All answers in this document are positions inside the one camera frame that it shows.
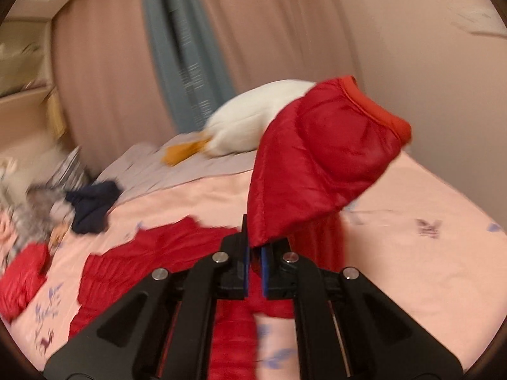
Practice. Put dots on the wooden bedside shelf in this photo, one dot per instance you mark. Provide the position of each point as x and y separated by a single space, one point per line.
23 107

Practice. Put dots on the navy blue garment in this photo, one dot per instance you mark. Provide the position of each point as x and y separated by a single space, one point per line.
93 206

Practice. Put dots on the red down jacket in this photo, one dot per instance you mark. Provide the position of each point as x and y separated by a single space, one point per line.
324 146

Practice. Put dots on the teal zippered bag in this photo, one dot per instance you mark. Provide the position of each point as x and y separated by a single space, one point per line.
178 67

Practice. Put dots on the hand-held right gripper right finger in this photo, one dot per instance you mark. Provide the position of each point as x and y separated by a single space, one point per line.
264 273

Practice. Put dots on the white plush goose toy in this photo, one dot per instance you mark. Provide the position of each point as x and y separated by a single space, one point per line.
245 122

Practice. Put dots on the plaid pillow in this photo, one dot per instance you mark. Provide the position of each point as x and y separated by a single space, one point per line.
69 170

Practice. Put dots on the deer print duvet cover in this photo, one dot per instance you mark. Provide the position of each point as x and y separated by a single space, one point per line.
396 265

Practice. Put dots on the beige crumpled cloth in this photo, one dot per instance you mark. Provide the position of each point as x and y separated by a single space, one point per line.
59 234

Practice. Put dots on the light grey garment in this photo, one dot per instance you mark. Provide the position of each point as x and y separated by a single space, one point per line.
47 202

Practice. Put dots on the beige curtain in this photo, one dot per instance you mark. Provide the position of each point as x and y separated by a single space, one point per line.
99 67

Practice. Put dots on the red quilted garment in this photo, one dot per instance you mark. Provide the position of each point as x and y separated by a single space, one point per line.
19 281

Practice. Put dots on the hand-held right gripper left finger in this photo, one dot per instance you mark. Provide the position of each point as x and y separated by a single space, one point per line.
246 263

